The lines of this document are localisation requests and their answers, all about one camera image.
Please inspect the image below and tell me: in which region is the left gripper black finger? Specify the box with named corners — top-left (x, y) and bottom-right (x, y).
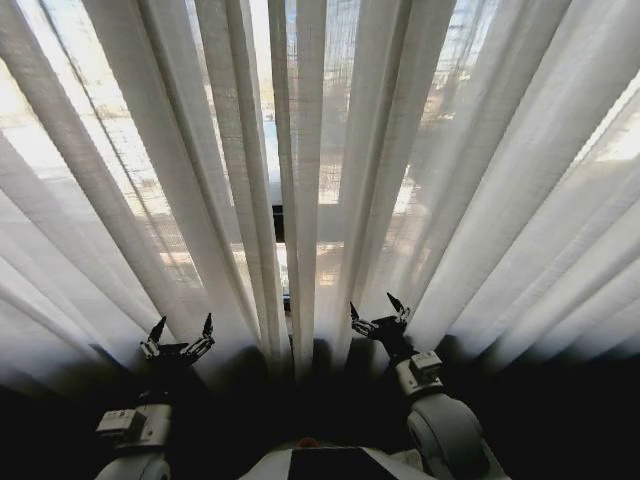
top-left (181, 312), bottom-right (216, 358)
top-left (139, 314), bottom-right (168, 359)

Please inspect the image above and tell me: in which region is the white robot front shell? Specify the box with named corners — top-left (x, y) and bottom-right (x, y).
top-left (243, 436), bottom-right (432, 480)

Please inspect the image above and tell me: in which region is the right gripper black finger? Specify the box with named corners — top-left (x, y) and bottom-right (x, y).
top-left (385, 291), bottom-right (413, 325)
top-left (349, 300), bottom-right (380, 340)

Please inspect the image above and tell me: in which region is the white sheer curtain panel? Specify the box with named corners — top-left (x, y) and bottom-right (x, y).
top-left (267, 0), bottom-right (640, 386)
top-left (0, 0), bottom-right (292, 386)

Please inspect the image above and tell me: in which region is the dark window frame post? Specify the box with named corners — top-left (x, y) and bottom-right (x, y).
top-left (271, 203), bottom-right (287, 243)

